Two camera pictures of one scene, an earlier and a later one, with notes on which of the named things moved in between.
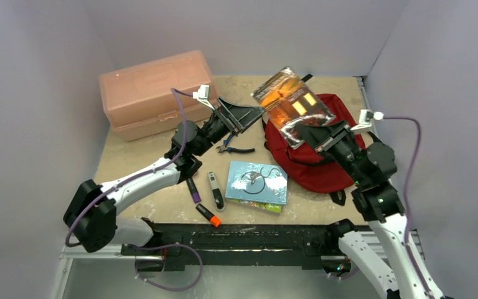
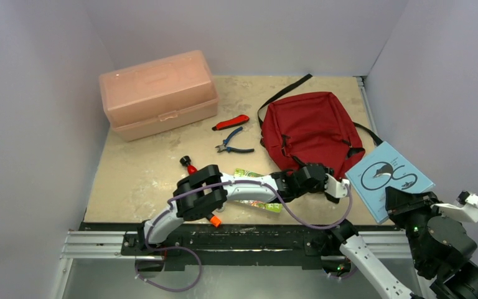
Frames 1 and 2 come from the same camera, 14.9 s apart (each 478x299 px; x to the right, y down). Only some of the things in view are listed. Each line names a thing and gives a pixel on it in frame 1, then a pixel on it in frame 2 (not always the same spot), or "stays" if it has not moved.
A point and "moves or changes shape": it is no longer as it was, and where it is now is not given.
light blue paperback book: (256, 182) moves or changes shape
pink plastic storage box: (139, 99) stays
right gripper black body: (332, 137) → (406, 205)
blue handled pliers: (231, 150) stays
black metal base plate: (287, 246) stays
